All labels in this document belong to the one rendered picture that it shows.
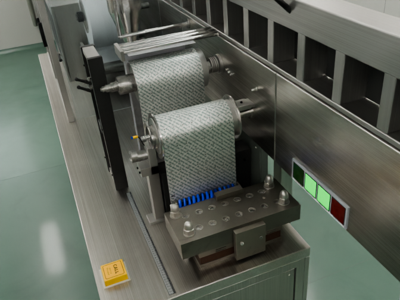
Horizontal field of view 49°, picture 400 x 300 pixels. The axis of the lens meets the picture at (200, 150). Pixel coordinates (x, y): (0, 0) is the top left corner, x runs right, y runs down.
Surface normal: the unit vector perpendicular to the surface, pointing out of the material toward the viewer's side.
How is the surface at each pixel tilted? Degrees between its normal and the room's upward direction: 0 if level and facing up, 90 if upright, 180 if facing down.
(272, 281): 90
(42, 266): 0
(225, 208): 0
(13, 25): 90
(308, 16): 90
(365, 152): 90
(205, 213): 0
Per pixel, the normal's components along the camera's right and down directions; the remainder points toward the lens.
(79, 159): -0.07, -0.84
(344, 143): -0.93, 0.25
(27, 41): 0.37, 0.47
